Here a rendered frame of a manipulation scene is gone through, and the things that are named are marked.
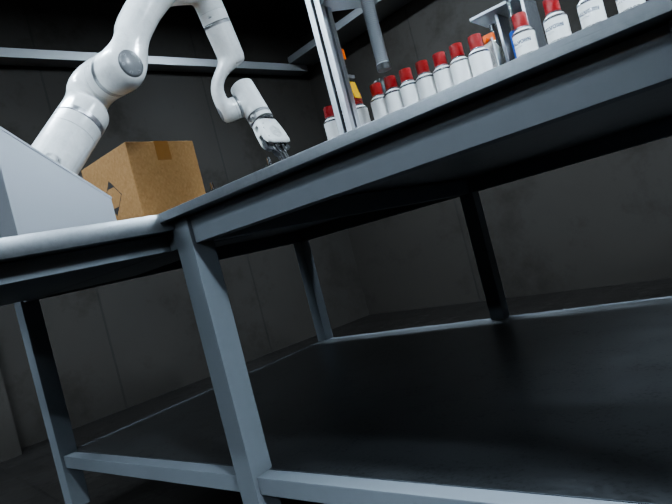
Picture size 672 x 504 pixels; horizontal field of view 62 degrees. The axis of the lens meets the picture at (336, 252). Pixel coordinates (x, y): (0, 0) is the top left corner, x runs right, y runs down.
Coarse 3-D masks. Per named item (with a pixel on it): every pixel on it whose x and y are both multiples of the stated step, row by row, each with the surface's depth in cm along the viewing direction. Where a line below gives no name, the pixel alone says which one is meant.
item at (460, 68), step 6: (450, 48) 141; (456, 48) 140; (462, 48) 140; (450, 54) 142; (456, 54) 140; (462, 54) 140; (456, 60) 139; (462, 60) 139; (468, 60) 140; (450, 66) 141; (456, 66) 139; (462, 66) 139; (468, 66) 139; (456, 72) 140; (462, 72) 139; (468, 72) 139; (456, 78) 140; (462, 78) 139; (468, 78) 139
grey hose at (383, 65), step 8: (360, 0) 144; (368, 0) 143; (368, 8) 143; (368, 16) 143; (376, 16) 143; (368, 24) 143; (376, 24) 143; (368, 32) 144; (376, 32) 143; (376, 40) 143; (376, 48) 143; (384, 48) 143; (376, 56) 143; (384, 56) 143; (384, 64) 142
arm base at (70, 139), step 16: (64, 112) 136; (48, 128) 134; (64, 128) 134; (80, 128) 136; (96, 128) 140; (32, 144) 133; (48, 144) 131; (64, 144) 133; (80, 144) 136; (96, 144) 143; (64, 160) 132; (80, 160) 136
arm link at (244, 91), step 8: (240, 80) 188; (248, 80) 189; (232, 88) 189; (240, 88) 188; (248, 88) 188; (256, 88) 190; (232, 96) 188; (240, 96) 187; (248, 96) 187; (256, 96) 187; (240, 104) 186; (248, 104) 186; (256, 104) 186; (264, 104) 188; (248, 112) 186
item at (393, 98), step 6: (384, 78) 154; (390, 78) 153; (390, 84) 153; (396, 84) 154; (390, 90) 153; (396, 90) 152; (384, 96) 155; (390, 96) 153; (396, 96) 152; (390, 102) 153; (396, 102) 152; (402, 102) 153; (390, 108) 153; (396, 108) 152
